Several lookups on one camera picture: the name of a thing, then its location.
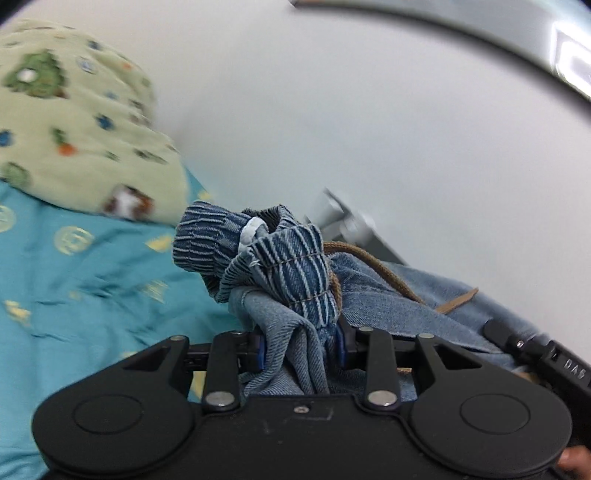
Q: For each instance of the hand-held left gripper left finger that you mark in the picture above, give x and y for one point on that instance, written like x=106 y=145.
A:
x=258 y=355

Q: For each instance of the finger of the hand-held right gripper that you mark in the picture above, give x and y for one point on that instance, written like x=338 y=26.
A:
x=503 y=337

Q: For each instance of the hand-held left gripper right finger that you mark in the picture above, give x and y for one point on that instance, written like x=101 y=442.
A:
x=342 y=347

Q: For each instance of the person's right hand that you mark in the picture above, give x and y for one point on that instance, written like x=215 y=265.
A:
x=577 y=459

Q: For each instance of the teal printed bed sheet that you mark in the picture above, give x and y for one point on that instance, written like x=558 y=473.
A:
x=92 y=300

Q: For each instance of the green printed fleece blanket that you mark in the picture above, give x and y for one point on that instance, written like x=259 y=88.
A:
x=83 y=138

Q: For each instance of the grey metal bracket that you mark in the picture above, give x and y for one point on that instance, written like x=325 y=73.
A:
x=351 y=221

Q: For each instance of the framed leaf wall picture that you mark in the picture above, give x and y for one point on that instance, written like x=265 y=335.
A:
x=508 y=27

